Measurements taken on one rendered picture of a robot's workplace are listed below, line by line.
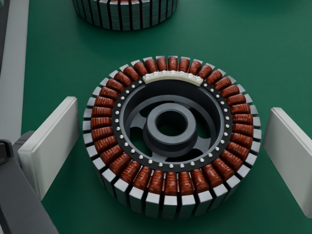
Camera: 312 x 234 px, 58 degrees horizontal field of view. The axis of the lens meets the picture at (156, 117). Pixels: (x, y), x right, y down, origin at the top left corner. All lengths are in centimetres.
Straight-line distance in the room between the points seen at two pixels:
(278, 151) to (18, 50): 24
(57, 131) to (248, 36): 21
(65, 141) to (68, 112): 2
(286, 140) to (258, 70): 11
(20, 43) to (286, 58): 25
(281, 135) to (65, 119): 13
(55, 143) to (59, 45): 14
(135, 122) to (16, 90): 11
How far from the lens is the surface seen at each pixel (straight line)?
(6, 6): 34
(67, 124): 18
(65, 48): 28
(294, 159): 17
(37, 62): 27
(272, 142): 20
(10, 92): 26
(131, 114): 20
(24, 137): 17
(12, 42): 31
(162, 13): 29
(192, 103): 21
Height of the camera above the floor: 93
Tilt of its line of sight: 55 degrees down
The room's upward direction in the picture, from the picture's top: 2 degrees clockwise
